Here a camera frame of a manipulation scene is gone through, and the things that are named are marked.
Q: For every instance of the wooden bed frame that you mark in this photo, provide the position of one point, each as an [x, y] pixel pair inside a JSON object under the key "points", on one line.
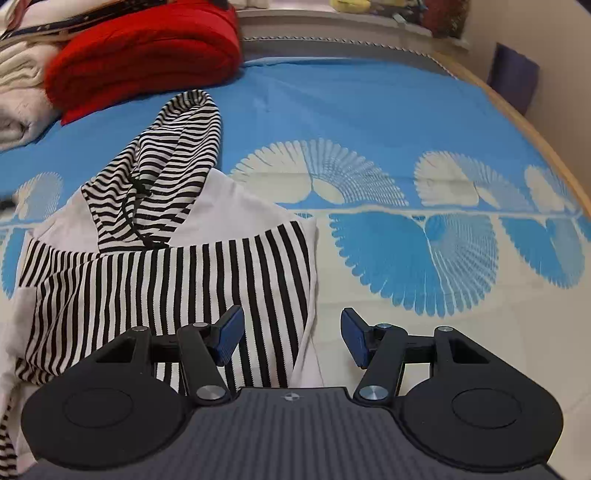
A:
{"points": [[523, 125]]}

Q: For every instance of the folded white navy clothes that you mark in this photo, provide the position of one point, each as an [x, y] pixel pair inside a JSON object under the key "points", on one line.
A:
{"points": [[60, 20]]}

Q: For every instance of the purple rolled mat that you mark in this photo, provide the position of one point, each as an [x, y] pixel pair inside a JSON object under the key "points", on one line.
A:
{"points": [[514, 77]]}

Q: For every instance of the grey mattress edge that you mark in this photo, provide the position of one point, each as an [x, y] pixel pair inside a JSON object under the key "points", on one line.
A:
{"points": [[303, 47]]}

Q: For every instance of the blue white patterned bedsheet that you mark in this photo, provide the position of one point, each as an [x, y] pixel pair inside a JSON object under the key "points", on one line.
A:
{"points": [[431, 209]]}

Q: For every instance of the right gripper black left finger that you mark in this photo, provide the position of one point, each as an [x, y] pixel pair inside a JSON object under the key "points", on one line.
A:
{"points": [[130, 398]]}

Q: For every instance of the yellow plush toy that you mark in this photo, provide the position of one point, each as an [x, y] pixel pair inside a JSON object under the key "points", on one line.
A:
{"points": [[351, 6]]}

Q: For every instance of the red folded blanket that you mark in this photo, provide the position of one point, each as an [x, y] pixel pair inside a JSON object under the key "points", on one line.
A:
{"points": [[175, 46]]}

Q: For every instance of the dark red cushion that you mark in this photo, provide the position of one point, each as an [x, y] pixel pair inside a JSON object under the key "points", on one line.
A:
{"points": [[446, 18]]}

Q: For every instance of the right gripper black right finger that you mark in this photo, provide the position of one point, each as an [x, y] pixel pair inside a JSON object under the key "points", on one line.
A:
{"points": [[453, 398]]}

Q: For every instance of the black white striped hoodie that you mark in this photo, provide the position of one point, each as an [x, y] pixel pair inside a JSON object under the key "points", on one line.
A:
{"points": [[161, 239]]}

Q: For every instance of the cream folded blanket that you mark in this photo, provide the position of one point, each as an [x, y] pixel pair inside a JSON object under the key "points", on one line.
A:
{"points": [[26, 111]]}

